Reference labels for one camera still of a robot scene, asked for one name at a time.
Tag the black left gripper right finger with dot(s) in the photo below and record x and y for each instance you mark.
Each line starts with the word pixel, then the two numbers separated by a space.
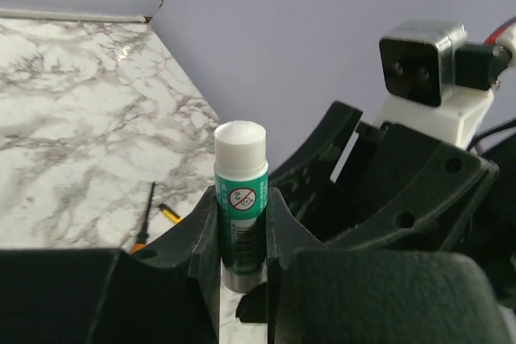
pixel 295 277

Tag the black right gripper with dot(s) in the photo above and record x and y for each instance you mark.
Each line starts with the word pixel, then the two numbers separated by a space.
pixel 368 188

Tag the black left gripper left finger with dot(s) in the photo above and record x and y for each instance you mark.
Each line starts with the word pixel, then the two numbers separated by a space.
pixel 177 281

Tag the white green glue stick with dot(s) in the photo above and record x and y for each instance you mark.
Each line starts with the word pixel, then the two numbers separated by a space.
pixel 241 182

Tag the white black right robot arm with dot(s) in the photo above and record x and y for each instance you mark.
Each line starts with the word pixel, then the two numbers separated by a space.
pixel 490 237

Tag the yellow utility knife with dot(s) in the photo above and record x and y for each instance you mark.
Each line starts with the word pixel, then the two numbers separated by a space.
pixel 169 213

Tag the orange handled screwdriver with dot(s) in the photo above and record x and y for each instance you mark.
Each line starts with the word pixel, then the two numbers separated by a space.
pixel 142 236

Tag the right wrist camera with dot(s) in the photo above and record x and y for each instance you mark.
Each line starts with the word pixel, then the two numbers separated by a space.
pixel 439 83

